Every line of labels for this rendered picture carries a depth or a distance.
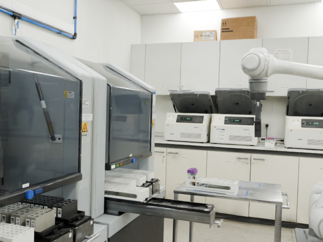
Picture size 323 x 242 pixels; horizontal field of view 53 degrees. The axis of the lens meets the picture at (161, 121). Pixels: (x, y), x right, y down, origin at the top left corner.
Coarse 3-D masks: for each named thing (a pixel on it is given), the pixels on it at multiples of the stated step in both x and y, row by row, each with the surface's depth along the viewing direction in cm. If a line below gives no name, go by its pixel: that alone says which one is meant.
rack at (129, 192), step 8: (104, 184) 176; (112, 184) 177; (104, 192) 176; (112, 192) 176; (120, 192) 177; (128, 192) 165; (136, 192) 164; (144, 192) 165; (136, 200) 164; (144, 200) 165
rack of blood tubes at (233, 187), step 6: (186, 180) 190; (192, 180) 188; (198, 180) 187; (204, 180) 188; (210, 180) 188; (216, 180) 188; (222, 180) 189; (228, 180) 190; (186, 186) 190; (192, 186) 188; (198, 186) 187; (204, 186) 188; (210, 186) 194; (216, 186) 193; (222, 186) 191; (228, 186) 190; (234, 186) 179; (216, 192) 183; (222, 192) 182; (234, 192) 179
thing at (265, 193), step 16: (176, 192) 187; (192, 192) 184; (208, 192) 184; (240, 192) 187; (256, 192) 188; (272, 192) 189; (288, 208) 174; (176, 224) 188; (192, 224) 228; (176, 240) 188; (192, 240) 229
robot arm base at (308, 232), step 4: (304, 232) 157; (308, 232) 151; (312, 232) 147; (308, 236) 149; (312, 236) 146; (316, 236) 145; (308, 240) 145; (312, 240) 144; (316, 240) 144; (320, 240) 143
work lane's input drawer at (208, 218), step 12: (108, 204) 167; (120, 204) 165; (132, 204) 162; (144, 204) 161; (156, 204) 159; (168, 204) 164; (180, 204) 165; (192, 204) 164; (204, 204) 162; (156, 216) 158; (168, 216) 156; (180, 216) 154; (192, 216) 152; (204, 216) 150
